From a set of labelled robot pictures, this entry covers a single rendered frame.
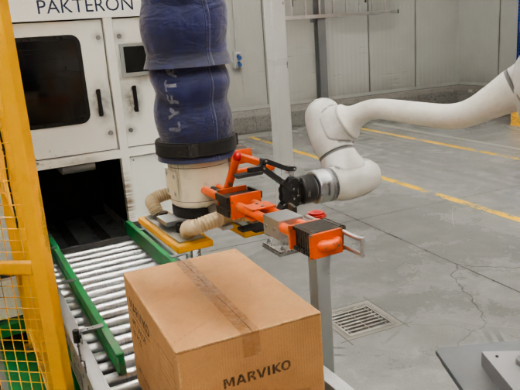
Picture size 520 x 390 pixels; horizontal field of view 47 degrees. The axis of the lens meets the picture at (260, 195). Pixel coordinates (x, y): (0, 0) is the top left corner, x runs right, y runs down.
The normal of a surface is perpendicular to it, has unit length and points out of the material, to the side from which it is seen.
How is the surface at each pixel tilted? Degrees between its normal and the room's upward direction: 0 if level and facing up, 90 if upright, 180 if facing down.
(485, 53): 90
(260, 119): 90
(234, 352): 90
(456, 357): 0
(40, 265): 90
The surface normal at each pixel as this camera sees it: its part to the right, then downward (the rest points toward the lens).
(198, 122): 0.25, 0.05
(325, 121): -0.47, -0.13
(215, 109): 0.66, -0.14
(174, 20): 0.04, 0.12
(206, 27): 0.63, 0.25
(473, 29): -0.91, 0.17
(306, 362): 0.41, 0.20
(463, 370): -0.07, -0.96
